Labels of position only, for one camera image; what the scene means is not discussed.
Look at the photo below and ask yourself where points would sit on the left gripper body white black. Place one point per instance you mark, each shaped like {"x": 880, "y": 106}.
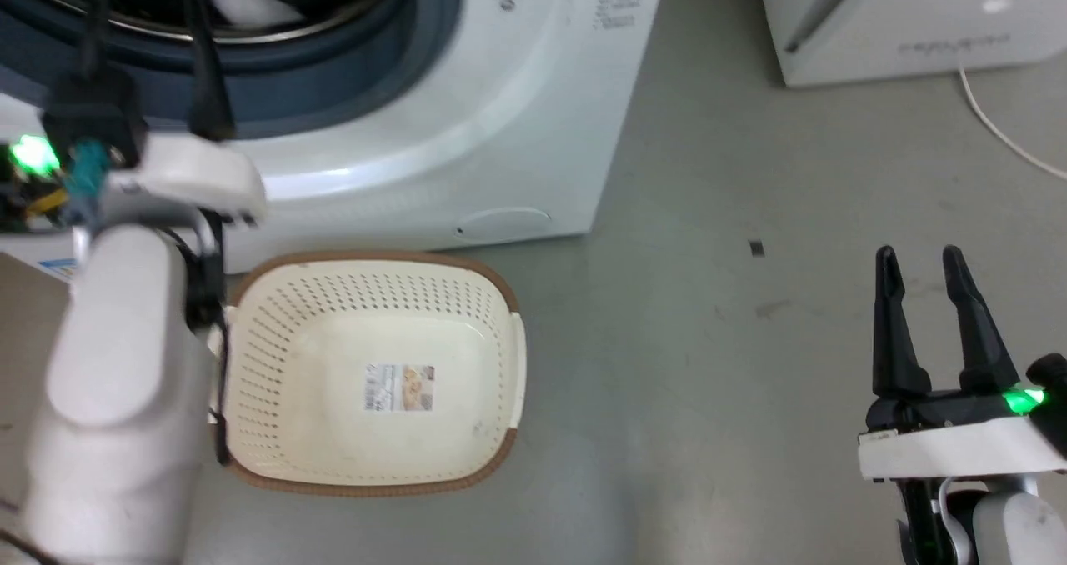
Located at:
{"x": 187, "y": 177}

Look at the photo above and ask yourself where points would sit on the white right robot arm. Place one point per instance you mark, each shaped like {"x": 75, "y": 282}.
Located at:
{"x": 1017, "y": 523}

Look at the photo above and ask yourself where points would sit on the printed paper label sticker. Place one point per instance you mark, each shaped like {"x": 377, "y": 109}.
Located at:
{"x": 400, "y": 387}

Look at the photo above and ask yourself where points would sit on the cream perforated basket brown rim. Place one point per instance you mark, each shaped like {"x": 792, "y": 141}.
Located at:
{"x": 333, "y": 432}

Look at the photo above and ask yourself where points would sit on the white box appliance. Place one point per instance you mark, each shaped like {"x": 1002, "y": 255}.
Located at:
{"x": 900, "y": 15}

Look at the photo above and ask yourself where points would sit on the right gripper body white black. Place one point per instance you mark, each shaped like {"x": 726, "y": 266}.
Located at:
{"x": 959, "y": 440}

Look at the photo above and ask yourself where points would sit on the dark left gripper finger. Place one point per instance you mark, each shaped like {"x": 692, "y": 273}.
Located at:
{"x": 208, "y": 82}
{"x": 94, "y": 23}

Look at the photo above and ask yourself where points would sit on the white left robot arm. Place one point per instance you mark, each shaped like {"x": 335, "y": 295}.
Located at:
{"x": 117, "y": 398}

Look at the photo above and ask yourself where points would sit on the white front-load washing machine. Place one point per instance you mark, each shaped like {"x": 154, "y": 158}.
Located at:
{"x": 500, "y": 132}

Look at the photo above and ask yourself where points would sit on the blue white washer sticker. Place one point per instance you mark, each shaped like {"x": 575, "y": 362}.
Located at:
{"x": 58, "y": 268}

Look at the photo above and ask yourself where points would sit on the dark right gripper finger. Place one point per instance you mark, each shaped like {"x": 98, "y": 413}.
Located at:
{"x": 896, "y": 332}
{"x": 979, "y": 332}

